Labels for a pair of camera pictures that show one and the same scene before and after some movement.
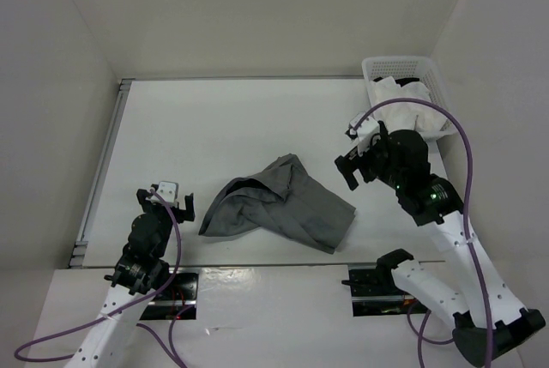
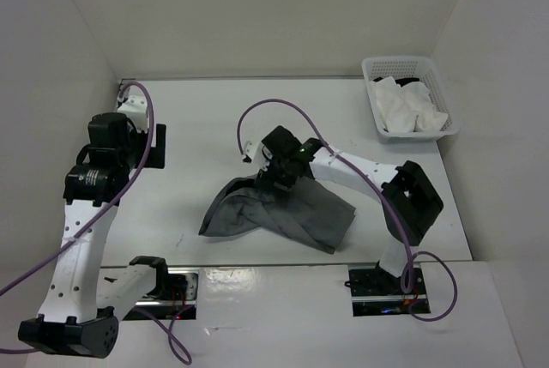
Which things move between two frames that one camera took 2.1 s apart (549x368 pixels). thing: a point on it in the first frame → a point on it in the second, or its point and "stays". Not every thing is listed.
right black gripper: [349, 160] → [268, 177]
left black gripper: [182, 214] → [156, 156]
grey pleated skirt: [282, 196] stays
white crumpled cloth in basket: [406, 115] stays
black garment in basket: [401, 81] stays
